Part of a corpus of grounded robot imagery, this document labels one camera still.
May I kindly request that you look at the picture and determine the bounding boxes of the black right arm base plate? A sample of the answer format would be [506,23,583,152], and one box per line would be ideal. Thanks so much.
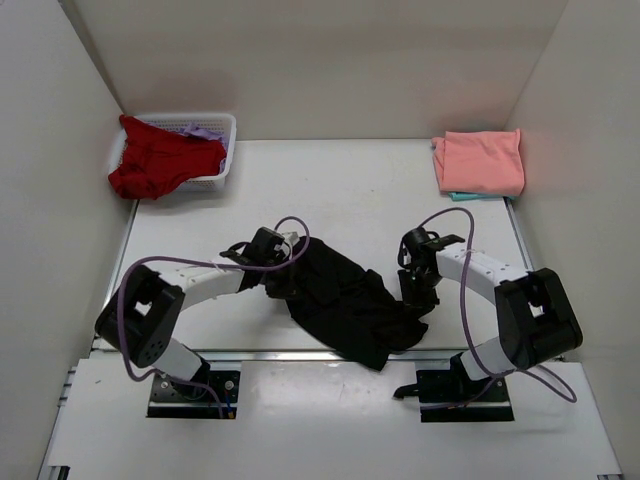
[416,370,515,423]

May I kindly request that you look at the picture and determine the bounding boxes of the white plastic laundry basket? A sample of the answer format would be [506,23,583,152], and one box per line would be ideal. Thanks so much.
[107,112,237,200]

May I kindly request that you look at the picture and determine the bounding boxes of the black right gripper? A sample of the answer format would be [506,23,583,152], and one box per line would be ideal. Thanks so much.
[398,267,442,321]

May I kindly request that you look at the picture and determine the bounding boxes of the lilac t shirt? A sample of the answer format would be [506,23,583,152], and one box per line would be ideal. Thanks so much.
[179,122,231,149]

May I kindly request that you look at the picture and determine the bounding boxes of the aluminium table edge rail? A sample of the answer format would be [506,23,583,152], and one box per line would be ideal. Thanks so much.
[89,347,566,365]

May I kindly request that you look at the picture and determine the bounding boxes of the red t shirt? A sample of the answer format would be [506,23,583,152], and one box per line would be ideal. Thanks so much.
[108,115,227,200]

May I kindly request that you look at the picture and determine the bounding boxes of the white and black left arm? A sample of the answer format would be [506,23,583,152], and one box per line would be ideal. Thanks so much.
[95,227,310,398]

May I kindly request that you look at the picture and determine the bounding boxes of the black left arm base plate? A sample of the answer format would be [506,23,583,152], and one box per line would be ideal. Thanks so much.
[147,370,241,420]

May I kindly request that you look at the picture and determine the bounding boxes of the folded teal t shirt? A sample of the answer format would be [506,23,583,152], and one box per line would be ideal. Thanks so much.
[448,192,503,202]

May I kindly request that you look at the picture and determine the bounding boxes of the folded pink t shirt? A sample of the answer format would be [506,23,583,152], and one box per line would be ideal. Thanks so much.
[431,129,525,197]

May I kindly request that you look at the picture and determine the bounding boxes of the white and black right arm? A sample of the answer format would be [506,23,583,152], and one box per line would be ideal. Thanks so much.
[394,227,583,408]

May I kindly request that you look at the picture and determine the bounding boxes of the black t shirt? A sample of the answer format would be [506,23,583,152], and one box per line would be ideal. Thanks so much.
[265,238,439,372]

